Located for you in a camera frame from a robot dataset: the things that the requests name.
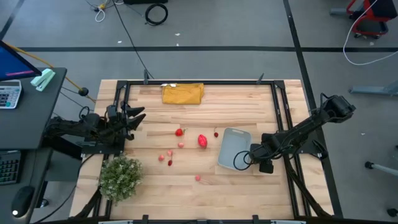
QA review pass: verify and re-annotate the white floor cable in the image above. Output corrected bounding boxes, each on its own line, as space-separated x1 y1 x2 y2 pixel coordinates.
343 0 398 66

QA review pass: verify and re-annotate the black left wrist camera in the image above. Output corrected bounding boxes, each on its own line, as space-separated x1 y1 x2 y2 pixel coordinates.
106 105 118 123

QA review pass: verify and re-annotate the yellow floor cable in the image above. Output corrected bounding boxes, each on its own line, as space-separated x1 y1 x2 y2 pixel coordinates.
4 42 96 103

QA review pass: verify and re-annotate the green leafy potted plant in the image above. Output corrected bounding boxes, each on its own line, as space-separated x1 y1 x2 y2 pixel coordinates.
98 154 144 205

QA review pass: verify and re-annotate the black side desk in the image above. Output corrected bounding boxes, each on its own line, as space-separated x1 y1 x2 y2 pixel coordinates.
0 67 68 150

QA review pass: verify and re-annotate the computer monitor with blue screen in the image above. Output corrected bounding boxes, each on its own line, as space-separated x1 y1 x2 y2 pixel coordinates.
0 40 43 82

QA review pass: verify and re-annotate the folded yellow cloth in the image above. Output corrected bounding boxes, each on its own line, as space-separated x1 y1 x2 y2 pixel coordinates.
161 82 205 105

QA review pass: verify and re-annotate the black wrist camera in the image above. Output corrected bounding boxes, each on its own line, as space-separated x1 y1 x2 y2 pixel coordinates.
106 105 118 123
259 161 274 174

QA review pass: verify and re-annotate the red and black cart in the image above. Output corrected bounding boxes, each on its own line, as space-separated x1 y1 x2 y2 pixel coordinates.
346 0 398 40

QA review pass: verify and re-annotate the long black floor cable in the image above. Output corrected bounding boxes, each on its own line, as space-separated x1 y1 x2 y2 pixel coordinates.
112 0 155 80

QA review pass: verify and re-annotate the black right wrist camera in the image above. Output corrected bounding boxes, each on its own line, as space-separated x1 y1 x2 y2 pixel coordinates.
259 161 274 174

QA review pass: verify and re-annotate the grey desk calculator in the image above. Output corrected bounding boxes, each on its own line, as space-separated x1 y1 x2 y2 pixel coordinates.
0 80 22 110

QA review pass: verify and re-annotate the pale grey tupperware container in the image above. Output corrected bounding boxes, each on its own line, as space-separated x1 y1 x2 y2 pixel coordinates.
217 127 252 171

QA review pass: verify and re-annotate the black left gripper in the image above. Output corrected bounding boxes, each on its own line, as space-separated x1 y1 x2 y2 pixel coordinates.
104 101 147 146

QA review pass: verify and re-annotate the mint green stapler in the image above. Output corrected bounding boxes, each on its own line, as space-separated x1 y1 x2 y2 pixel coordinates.
30 68 56 92

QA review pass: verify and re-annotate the coiled black cable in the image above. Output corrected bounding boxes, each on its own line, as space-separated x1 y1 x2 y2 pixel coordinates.
144 2 169 26

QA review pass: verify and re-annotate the grey metal stand leg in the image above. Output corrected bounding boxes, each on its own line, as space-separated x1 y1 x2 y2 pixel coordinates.
348 81 398 96

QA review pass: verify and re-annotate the black computer keyboard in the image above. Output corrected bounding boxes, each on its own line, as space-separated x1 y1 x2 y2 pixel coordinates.
0 151 22 186

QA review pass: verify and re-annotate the black aluminium table frame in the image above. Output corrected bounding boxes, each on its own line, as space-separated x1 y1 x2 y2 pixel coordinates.
70 79 335 224

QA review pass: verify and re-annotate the grey chair leg with caster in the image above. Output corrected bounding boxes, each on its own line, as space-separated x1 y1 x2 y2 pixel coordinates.
364 161 398 177

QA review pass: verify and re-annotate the black computer mouse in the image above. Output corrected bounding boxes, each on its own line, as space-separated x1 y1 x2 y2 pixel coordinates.
11 185 35 218

